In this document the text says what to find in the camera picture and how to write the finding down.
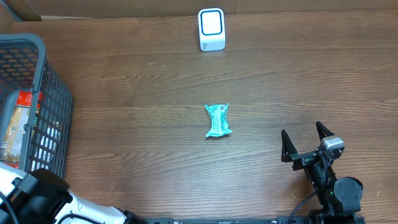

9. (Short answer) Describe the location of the teal snack bar wrapper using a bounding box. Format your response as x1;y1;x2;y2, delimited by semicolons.
205;103;233;138

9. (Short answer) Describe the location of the grey plastic shopping basket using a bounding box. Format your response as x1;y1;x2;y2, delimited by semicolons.
1;34;74;177

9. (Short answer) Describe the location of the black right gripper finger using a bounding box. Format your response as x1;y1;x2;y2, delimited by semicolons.
281;129;298;162
315;121;334;140

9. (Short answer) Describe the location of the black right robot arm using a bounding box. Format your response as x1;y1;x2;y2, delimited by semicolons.
278;121;365;223

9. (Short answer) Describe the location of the orange pasta package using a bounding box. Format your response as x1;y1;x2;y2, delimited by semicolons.
1;90;32;168

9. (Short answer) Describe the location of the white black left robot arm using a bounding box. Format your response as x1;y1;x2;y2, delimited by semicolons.
1;162;147;224

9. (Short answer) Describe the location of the white barcode scanner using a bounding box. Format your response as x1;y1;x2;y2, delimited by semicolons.
198;8;226;52

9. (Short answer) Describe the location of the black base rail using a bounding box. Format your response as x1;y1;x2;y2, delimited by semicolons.
146;216;366;224

